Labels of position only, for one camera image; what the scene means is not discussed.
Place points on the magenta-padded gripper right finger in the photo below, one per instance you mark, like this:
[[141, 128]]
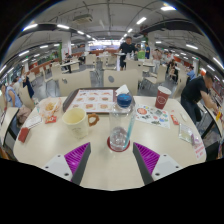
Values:
[[146, 156]]

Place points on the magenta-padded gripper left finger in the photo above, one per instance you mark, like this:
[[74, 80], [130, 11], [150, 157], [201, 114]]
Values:
[[77, 156]]

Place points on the clear blue-capped water bottle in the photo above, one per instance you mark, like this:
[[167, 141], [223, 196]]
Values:
[[120, 123]]

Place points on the colourful printed leaflet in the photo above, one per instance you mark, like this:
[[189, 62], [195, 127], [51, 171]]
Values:
[[153, 116]]

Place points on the clear plastic wrapper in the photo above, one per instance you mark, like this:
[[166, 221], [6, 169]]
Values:
[[186, 133]]

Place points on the small red sauce sachet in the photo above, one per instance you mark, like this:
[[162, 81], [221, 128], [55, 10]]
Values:
[[174, 119]]

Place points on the white sticker with red text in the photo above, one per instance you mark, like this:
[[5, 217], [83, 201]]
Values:
[[199, 150]]

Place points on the small white packet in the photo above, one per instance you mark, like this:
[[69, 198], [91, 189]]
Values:
[[184, 117]]

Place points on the white printed paper card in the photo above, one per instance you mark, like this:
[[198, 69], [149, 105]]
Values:
[[33, 121]]

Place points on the clear plastic food bag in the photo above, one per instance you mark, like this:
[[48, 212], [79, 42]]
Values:
[[50, 107]]

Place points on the brown tray with paper liner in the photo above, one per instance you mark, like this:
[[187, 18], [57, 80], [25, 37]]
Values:
[[90, 100]]

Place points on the dark red flat packet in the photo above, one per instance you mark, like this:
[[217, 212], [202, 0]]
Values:
[[23, 135]]

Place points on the red paper cup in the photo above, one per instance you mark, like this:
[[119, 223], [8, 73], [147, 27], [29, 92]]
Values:
[[162, 98]]

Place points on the white paper napkin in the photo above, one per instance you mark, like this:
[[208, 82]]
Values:
[[122, 90]]

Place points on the neighbouring beige table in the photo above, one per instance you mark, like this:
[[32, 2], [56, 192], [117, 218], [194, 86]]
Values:
[[7, 121], [213, 123]]

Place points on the person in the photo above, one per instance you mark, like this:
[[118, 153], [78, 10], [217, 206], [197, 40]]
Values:
[[11, 96], [68, 60], [195, 91], [191, 74], [147, 50], [28, 85], [127, 50], [141, 54], [156, 60]]

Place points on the group of beige chairs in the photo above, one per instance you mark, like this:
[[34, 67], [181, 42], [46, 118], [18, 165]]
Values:
[[56, 70]]

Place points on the ceiling air conditioner unit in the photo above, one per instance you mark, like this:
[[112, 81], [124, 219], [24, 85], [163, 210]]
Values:
[[83, 18]]

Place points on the group of ceiling lights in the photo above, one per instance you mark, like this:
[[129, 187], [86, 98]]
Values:
[[166, 8]]

